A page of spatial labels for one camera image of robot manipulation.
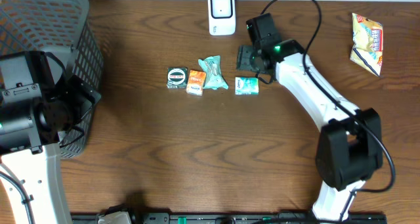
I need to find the orange tissue pack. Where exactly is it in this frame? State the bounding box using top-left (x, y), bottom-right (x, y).
top-left (186, 70), bottom-right (207, 96)

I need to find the round clear packaged item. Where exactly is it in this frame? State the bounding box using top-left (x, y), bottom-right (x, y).
top-left (167, 67), bottom-right (188, 89)

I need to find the yellow snack bag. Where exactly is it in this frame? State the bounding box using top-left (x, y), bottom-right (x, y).
top-left (350, 13), bottom-right (384, 77)

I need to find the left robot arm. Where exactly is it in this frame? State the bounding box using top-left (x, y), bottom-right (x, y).
top-left (1, 51), bottom-right (101, 223)

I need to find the dark grey plastic basket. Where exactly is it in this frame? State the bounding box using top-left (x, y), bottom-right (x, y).
top-left (1, 0), bottom-right (104, 158)

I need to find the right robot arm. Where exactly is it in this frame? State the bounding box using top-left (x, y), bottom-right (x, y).
top-left (237, 40), bottom-right (383, 223)

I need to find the teal snack packet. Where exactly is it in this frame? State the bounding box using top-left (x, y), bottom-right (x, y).
top-left (198, 55), bottom-right (228, 90)

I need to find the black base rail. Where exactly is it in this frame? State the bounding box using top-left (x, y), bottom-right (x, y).
top-left (71, 212), bottom-right (387, 224)

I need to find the teal tissue pack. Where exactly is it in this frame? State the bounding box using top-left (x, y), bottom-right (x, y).
top-left (235, 77), bottom-right (259, 95)

